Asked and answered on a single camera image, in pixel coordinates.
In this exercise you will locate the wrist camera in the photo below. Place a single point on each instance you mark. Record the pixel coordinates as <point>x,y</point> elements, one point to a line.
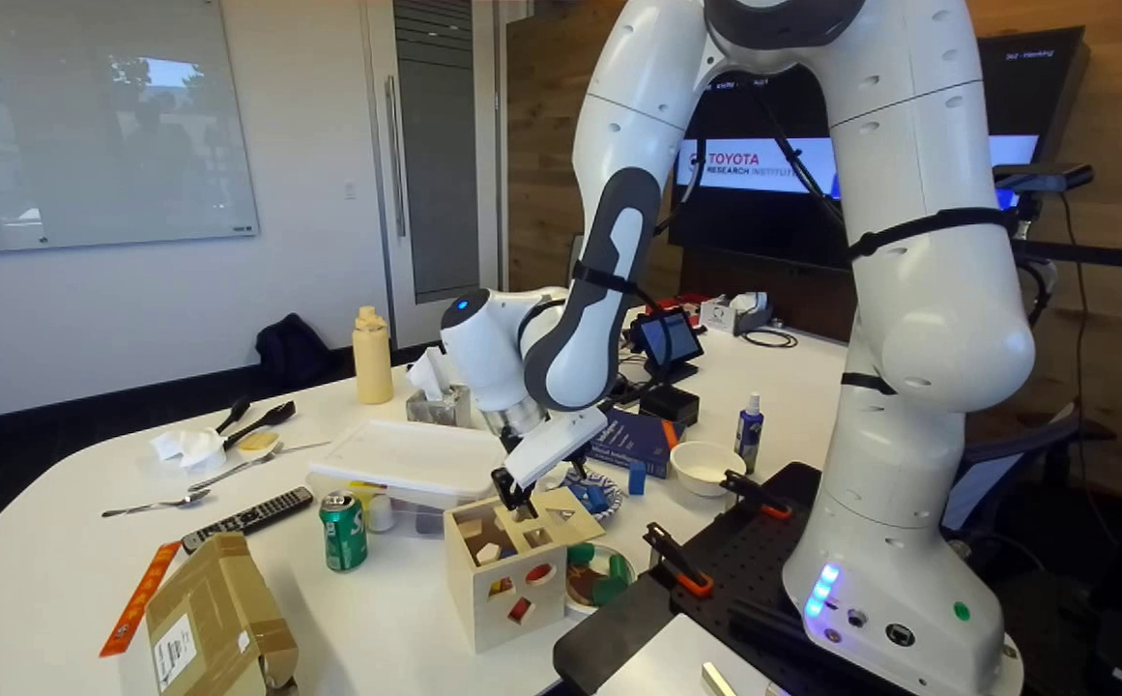
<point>560,443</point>

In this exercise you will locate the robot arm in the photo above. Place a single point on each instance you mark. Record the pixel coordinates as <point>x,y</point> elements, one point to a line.
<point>918,319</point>

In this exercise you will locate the orange ruler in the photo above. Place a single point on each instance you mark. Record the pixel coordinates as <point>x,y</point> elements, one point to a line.
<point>140,599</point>

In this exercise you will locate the wooden spoon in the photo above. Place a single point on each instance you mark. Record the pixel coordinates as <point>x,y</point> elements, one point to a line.
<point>257,442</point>

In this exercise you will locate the office chair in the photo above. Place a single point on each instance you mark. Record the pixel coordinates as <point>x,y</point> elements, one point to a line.
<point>995,464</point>

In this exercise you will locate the small tablet screen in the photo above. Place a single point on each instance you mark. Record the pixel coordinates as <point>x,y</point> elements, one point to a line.
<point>669,340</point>

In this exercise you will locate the cardboard box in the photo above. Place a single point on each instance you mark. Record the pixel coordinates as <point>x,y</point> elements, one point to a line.
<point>217,619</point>

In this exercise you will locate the door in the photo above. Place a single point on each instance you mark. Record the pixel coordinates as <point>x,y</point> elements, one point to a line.
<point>435,164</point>

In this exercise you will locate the blue book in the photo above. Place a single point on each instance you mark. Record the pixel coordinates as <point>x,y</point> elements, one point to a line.
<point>636,440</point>

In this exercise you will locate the whiteboard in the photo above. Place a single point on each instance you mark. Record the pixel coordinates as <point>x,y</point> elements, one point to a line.
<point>97,121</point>

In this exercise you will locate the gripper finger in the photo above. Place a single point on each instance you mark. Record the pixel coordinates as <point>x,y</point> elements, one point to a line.
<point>515,493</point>
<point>577,470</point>

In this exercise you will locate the black spoon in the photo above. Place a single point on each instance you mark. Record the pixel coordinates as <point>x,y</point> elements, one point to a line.
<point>233,416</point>

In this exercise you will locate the clear tissue box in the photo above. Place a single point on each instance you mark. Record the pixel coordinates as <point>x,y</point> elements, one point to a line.
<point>440,401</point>

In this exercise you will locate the black spatula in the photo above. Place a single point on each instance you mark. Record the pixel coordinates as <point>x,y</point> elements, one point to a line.
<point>266,420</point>

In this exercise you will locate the black and orange clamp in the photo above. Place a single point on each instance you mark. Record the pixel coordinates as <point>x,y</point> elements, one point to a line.
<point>678,561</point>
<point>754,493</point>

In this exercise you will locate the blue spray bottle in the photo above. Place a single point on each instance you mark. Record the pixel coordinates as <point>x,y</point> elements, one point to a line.
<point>749,435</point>

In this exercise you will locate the blue patterned plate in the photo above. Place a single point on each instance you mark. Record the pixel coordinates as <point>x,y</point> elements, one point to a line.
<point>613,503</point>

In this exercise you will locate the yellow bottle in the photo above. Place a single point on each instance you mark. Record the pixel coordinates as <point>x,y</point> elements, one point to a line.
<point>373,362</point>

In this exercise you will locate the silver spoon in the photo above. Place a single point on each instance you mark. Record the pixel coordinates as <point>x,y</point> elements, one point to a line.
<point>159,504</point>

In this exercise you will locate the white bin lid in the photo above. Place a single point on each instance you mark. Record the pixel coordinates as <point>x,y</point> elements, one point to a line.
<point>406,456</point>

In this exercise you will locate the red block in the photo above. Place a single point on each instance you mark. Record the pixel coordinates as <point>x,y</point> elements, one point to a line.
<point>520,610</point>

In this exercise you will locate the clear plastic bin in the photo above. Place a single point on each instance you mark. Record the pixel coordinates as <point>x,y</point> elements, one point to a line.
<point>406,507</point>

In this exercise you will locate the small white cup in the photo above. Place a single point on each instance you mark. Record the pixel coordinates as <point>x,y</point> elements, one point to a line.
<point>381,512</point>

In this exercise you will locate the plate with brown rim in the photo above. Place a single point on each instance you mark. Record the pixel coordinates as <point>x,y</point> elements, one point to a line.
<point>582,585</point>

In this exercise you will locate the wall monitor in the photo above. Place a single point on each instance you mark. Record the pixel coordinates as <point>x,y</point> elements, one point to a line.
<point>744,213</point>

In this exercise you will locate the green soda can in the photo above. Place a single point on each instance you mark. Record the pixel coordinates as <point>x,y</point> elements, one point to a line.
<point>343,534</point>

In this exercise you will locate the blue block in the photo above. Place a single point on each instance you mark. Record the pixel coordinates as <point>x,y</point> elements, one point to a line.
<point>637,478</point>

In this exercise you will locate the white desk device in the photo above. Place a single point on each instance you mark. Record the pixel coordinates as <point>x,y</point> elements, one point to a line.
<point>734,313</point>

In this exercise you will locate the wooden box lid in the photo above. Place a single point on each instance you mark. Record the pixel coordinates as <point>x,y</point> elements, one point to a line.
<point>565,517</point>

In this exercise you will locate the wooden shape sorter box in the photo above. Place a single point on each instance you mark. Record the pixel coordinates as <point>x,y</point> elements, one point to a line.
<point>483,604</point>

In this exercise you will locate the silver knife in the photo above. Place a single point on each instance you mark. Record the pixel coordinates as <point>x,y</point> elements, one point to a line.
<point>251,465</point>

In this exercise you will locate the heap of blue blocks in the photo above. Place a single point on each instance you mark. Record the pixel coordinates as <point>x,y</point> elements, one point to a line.
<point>591,497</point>

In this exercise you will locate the white bowl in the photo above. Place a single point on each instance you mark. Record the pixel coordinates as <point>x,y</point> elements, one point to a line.
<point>705,469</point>

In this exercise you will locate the black power brick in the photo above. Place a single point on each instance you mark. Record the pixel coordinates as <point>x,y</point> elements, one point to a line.
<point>669,403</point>

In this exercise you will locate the green block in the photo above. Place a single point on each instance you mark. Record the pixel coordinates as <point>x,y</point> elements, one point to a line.
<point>609,591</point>
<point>581,555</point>

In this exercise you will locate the black bag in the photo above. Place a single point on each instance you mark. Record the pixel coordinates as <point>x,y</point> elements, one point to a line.
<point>292,350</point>

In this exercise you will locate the black remote control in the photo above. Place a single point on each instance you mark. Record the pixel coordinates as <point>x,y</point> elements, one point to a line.
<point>249,518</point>

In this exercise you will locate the crumpled white tissue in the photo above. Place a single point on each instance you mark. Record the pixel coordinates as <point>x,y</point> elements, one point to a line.
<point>188,449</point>

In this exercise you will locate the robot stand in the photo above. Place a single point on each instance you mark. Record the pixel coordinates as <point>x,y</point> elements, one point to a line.
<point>754,570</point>

